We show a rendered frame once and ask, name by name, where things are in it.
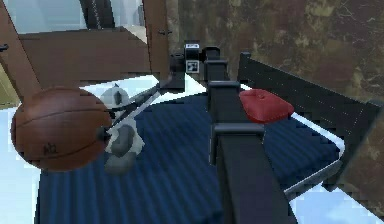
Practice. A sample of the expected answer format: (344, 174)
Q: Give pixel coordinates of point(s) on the bed with blue cover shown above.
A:
(173, 166)

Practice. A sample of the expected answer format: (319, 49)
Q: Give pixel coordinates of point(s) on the brown basketball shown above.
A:
(60, 130)

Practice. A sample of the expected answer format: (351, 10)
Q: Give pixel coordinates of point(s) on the pale blue window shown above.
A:
(43, 13)

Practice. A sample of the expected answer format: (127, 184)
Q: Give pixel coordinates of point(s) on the brown room door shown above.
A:
(16, 60)
(156, 40)

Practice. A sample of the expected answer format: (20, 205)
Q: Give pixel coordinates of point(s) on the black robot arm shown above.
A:
(246, 173)

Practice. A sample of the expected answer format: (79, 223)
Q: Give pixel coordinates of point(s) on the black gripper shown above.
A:
(176, 68)

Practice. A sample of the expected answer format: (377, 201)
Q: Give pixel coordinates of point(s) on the brown wooden cabinet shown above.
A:
(86, 56)

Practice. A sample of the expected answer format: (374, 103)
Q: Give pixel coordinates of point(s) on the white grey stuffed toy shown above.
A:
(125, 141)

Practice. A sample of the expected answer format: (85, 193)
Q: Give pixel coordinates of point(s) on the red pillow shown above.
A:
(265, 106)

